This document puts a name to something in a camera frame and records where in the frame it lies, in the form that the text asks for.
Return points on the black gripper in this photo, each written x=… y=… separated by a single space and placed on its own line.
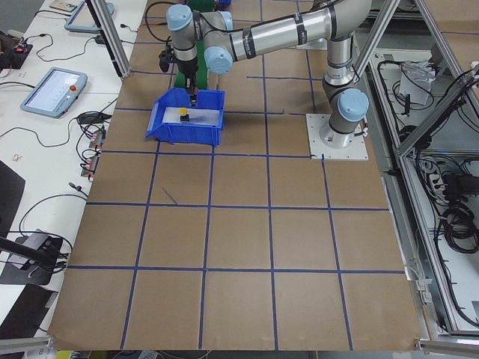
x=188 y=69

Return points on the aluminium frame post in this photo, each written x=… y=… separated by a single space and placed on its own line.
x=103 y=20

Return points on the teach pendant tablet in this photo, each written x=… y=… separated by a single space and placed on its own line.
x=55 y=93

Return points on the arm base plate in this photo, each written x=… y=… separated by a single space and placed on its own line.
x=325 y=143

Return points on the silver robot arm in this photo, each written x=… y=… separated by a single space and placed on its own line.
x=333 y=21

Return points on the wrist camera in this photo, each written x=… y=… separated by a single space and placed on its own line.
x=165 y=60

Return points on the white foam pad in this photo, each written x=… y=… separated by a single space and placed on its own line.
x=204 y=117

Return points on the blue plastic bin left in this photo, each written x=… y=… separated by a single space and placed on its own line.
x=185 y=132

